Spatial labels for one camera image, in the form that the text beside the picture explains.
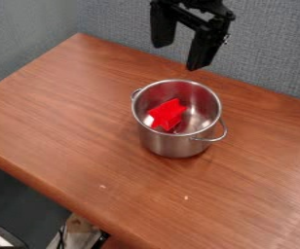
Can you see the red plastic block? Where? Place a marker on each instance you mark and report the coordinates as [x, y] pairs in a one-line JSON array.
[[168, 114]]

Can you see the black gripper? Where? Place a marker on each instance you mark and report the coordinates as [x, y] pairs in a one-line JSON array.
[[208, 17]]

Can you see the wooden table leg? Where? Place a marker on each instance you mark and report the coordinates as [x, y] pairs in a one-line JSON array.
[[77, 234]]

